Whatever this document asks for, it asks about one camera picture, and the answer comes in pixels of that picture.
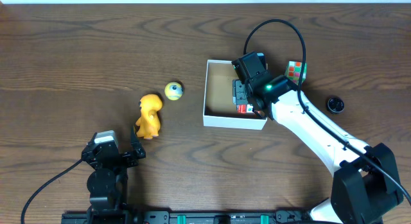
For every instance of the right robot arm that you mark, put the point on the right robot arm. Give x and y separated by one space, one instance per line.
366 182

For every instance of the black round wheel toy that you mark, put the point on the black round wheel toy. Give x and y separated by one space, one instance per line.
335 105

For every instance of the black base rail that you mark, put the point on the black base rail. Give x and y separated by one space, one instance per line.
165 217

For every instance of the multicoloured puzzle cube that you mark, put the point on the multicoloured puzzle cube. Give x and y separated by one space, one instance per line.
293 72

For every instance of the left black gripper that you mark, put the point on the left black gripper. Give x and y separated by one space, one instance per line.
120 156

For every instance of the yellow one-eyed ball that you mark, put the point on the yellow one-eyed ball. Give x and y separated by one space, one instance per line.
173 91

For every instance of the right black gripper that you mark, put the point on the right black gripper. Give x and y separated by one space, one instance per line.
240 96

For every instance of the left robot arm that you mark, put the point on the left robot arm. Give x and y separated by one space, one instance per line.
108 183

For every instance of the white cardboard box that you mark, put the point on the white cardboard box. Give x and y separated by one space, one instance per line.
219 109

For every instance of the orange dinosaur toy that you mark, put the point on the orange dinosaur toy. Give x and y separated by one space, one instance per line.
149 123

